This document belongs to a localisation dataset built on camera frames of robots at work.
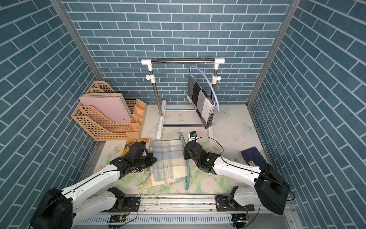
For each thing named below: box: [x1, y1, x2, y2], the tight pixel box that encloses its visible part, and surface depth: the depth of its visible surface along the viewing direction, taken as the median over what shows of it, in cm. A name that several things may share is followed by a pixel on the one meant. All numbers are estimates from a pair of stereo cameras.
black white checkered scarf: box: [186, 75, 216, 129], surface depth 90 cm
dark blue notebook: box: [239, 146, 269, 168], surface depth 93 cm
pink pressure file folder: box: [78, 96, 132, 124], surface depth 88 cm
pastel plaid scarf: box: [136, 139, 188, 205], surface depth 84 cm
